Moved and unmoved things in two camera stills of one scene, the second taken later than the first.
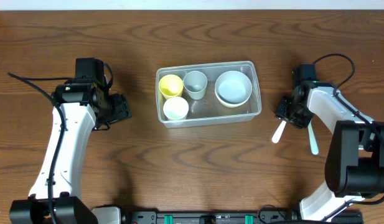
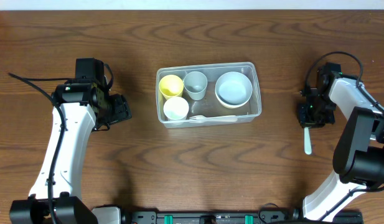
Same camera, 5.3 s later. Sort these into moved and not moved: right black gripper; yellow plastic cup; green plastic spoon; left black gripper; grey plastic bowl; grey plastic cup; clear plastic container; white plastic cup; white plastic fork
Moved: white plastic fork; green plastic spoon; right black gripper
Not moved: yellow plastic cup; white plastic cup; clear plastic container; grey plastic cup; left black gripper; grey plastic bowl
